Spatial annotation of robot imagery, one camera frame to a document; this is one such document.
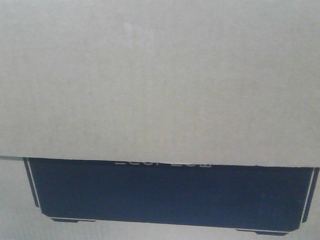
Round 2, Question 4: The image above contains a brown cardboard box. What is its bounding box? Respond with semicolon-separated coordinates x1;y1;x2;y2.
0;0;320;240

